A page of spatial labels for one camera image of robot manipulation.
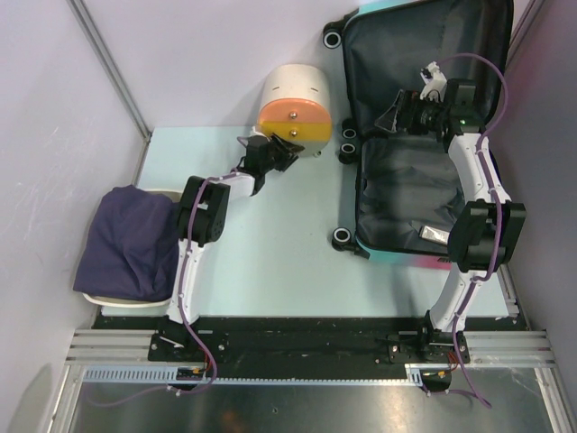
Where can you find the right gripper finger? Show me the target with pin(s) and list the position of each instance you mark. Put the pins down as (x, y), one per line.
(387, 122)
(400, 98)

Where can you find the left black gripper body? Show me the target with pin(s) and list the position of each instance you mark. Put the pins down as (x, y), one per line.
(273, 154)

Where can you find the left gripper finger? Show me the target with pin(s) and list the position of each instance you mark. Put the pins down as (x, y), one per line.
(285, 160)
(286, 146)

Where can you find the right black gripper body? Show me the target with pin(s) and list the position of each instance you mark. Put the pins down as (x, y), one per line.
(425, 115)

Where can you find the cream round drawer cabinet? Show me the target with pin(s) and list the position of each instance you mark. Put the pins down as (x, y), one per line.
(295, 105)

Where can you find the pink and teal kids suitcase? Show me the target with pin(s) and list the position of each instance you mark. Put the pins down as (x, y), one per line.
(423, 83)

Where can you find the white rectangular tray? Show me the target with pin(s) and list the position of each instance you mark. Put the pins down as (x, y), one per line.
(130, 297)

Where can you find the navy garment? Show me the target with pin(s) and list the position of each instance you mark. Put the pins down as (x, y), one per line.
(126, 243)

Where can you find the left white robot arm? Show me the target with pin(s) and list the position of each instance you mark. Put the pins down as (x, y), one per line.
(203, 209)

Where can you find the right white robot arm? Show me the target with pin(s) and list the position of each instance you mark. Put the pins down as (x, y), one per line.
(485, 234)

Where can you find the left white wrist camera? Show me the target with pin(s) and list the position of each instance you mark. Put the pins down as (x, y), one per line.
(256, 131)

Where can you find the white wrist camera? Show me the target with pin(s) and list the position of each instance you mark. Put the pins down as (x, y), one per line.
(256, 131)
(435, 83)

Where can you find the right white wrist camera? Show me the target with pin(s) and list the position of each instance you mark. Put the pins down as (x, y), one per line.
(435, 83)

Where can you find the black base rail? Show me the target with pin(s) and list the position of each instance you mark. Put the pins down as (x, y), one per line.
(310, 349)

